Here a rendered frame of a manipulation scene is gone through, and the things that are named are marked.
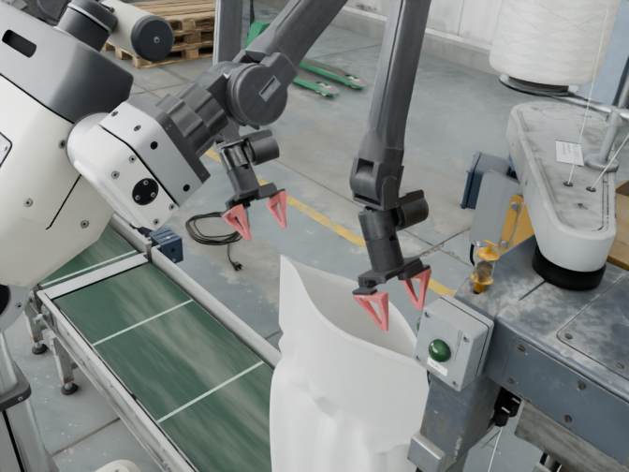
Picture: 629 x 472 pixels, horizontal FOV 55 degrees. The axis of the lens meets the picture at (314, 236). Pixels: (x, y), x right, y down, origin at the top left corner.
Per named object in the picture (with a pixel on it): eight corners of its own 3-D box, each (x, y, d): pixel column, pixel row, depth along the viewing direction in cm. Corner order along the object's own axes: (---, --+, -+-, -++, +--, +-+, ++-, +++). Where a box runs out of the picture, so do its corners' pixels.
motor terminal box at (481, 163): (455, 219, 121) (466, 167, 115) (464, 198, 129) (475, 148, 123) (497, 229, 119) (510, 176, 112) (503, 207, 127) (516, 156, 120)
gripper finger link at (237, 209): (275, 228, 128) (257, 189, 128) (248, 238, 123) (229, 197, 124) (260, 238, 133) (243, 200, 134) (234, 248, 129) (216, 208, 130)
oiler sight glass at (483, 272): (468, 276, 76) (473, 254, 74) (479, 270, 78) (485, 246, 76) (484, 286, 75) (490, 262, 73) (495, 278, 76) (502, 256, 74)
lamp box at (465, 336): (412, 360, 79) (422, 305, 74) (433, 345, 81) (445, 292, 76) (460, 392, 74) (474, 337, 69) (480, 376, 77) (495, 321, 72)
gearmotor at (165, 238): (121, 243, 271) (116, 213, 264) (150, 231, 280) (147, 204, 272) (154, 272, 253) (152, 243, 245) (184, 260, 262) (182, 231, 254)
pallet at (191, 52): (101, 49, 627) (99, 35, 620) (200, 36, 697) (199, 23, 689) (137, 68, 576) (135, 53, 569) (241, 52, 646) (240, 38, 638)
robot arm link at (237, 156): (214, 154, 134) (218, 145, 128) (242, 144, 136) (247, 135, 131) (226, 182, 133) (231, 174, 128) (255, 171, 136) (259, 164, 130)
